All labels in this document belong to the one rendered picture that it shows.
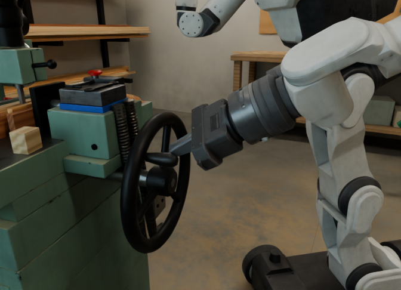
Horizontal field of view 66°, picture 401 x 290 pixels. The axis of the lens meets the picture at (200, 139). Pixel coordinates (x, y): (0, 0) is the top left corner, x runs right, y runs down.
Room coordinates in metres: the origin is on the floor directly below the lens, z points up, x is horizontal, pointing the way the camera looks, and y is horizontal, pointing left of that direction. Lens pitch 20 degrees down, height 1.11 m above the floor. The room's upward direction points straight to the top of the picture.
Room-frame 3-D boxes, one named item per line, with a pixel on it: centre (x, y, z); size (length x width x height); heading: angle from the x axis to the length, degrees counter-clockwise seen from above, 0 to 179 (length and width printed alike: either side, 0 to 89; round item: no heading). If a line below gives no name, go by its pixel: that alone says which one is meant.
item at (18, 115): (0.67, 0.35, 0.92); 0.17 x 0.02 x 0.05; 161
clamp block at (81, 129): (0.63, 0.22, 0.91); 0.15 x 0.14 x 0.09; 161
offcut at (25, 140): (0.52, 0.31, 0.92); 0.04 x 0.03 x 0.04; 168
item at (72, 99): (0.64, 0.21, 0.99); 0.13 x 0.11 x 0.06; 161
